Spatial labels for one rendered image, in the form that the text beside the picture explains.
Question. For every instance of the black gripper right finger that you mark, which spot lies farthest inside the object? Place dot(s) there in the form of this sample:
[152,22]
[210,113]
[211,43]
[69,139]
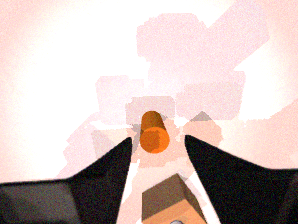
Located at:
[241,191]

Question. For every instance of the tan square block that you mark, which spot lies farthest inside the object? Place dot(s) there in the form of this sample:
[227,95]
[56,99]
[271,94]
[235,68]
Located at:
[171,200]

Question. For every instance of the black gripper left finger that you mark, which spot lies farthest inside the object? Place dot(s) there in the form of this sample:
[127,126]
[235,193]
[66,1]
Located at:
[91,196]

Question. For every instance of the orange cylinder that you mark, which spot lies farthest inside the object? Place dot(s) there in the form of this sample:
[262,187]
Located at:
[154,137]

